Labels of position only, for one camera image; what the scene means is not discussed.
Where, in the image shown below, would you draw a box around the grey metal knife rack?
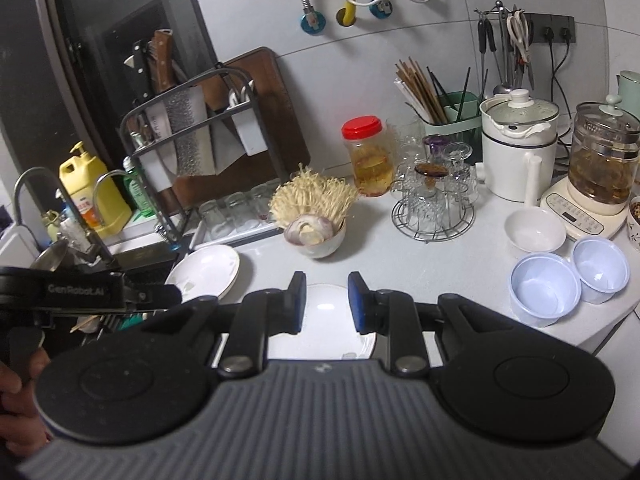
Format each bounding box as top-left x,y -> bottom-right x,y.
119,62 -> 282,247

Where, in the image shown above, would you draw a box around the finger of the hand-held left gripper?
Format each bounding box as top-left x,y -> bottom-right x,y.
125,284 -> 182,312

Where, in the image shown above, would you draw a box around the red-lid plastic jar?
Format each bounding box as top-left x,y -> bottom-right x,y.
342,116 -> 389,199

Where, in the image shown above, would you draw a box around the round wire cup rack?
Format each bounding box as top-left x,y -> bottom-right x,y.
391,194 -> 477,244

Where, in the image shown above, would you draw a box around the hanging utensil rack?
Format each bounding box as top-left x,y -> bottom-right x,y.
474,4 -> 536,26

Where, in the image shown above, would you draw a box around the halved purple onion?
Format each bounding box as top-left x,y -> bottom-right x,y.
285,213 -> 334,247

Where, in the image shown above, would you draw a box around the wooden cutting board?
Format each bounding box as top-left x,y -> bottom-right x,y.
172,46 -> 312,212

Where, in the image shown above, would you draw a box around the bundle of wooden chopsticks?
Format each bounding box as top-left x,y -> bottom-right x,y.
395,57 -> 449,126

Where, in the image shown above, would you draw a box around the white electric cooking pot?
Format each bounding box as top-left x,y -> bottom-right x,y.
479,88 -> 561,209

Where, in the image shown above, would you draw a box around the white bowl with gold rim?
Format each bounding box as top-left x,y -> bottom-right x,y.
285,220 -> 347,260

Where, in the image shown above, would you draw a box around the bunch of enoki mushrooms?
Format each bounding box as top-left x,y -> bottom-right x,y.
269,163 -> 360,235

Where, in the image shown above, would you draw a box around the white shallow plate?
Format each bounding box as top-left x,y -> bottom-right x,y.
180,260 -> 243,307
165,245 -> 240,295

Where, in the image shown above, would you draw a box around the leaf-patterned ceramic bowl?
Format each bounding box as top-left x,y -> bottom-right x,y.
626,195 -> 640,254

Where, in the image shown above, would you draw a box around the wooden-handled cleaver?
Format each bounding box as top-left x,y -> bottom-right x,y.
151,29 -> 217,179

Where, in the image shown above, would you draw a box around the tall patterned glass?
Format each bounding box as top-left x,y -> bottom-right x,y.
385,117 -> 426,171

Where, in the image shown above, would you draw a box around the green soap bottle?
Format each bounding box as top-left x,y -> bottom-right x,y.
122,156 -> 157,219

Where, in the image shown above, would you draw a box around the small steel faucet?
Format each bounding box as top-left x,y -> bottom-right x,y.
92,170 -> 130,221

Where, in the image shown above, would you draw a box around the black-handled knife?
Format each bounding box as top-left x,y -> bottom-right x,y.
122,39 -> 152,102

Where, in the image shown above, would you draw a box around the steel pot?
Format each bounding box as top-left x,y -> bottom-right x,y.
29,239 -> 72,272

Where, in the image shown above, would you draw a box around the bundle of dark chopsticks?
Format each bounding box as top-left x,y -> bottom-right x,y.
429,66 -> 474,123

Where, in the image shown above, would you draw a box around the black wall socket strip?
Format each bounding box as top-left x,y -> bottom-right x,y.
525,12 -> 577,44

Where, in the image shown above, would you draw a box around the person's left hand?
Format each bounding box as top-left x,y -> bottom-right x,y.
0,347 -> 52,457

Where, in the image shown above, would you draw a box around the steel ladle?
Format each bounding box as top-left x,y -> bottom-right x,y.
492,15 -> 516,97

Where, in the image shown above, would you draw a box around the large steel faucet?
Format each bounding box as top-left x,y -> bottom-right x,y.
12,166 -> 117,266

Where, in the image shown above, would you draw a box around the wire rack with glass cups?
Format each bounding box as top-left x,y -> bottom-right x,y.
388,141 -> 481,231

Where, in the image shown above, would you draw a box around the black power cable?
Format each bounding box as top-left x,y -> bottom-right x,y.
547,37 -> 573,153

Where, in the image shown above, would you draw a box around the dark window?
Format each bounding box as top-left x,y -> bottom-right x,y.
30,0 -> 219,173

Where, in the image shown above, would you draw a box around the glass health kettle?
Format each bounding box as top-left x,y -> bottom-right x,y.
540,94 -> 640,242

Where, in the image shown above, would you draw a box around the green chopstick holder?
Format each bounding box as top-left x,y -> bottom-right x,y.
417,91 -> 484,160

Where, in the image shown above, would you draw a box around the white-handled scissors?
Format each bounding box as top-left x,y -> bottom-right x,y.
506,10 -> 532,63

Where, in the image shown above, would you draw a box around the white rack cup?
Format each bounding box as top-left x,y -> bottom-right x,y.
227,86 -> 269,157

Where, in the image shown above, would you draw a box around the white drain tray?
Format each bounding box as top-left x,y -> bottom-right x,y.
191,195 -> 282,253

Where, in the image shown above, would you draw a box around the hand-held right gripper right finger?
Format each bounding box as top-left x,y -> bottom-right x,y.
348,271 -> 506,377

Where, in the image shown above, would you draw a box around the white ceramic bowl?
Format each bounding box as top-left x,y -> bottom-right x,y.
503,208 -> 568,255

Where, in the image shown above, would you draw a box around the white chopstick packet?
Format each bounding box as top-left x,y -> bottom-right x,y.
394,79 -> 428,113

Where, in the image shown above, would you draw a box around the light blue plastic bowl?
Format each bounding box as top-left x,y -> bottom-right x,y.
509,252 -> 583,329
571,237 -> 630,305

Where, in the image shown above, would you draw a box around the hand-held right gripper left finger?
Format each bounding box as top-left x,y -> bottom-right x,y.
141,271 -> 307,376

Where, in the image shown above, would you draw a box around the clear drinking glass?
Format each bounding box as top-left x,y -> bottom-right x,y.
224,192 -> 251,234
198,200 -> 225,241
249,184 -> 276,224

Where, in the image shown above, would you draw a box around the purple glass cup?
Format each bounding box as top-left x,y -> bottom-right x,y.
423,134 -> 449,162

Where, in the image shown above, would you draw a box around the yellow detergent bottle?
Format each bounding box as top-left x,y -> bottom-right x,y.
58,141 -> 134,239

